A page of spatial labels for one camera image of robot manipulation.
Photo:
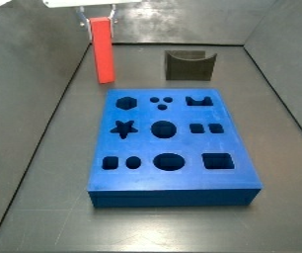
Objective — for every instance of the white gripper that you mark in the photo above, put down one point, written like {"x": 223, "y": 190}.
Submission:
{"x": 83, "y": 19}

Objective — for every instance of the red rectangular block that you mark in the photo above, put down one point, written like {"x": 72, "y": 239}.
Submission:
{"x": 103, "y": 50}

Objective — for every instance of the blue shape sorting board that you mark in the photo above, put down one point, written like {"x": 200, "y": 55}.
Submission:
{"x": 169, "y": 152}

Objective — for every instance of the black curved holder stand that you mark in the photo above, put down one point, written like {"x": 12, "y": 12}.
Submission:
{"x": 188, "y": 65}

